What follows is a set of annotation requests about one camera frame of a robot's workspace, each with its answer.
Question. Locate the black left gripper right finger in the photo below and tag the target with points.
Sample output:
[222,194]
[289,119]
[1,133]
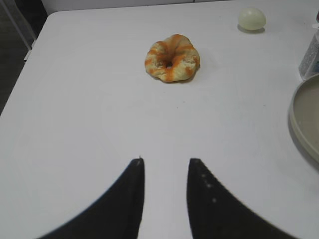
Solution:
[214,213]

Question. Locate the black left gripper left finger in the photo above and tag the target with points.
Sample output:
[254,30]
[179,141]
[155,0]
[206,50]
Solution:
[117,214]

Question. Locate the white blue milk carton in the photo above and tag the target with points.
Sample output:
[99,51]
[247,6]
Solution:
[309,65]

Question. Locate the beige round plate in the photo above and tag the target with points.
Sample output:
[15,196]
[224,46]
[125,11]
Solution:
[303,119]

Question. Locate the pale green egg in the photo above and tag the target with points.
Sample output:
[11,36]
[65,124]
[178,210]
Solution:
[251,19]

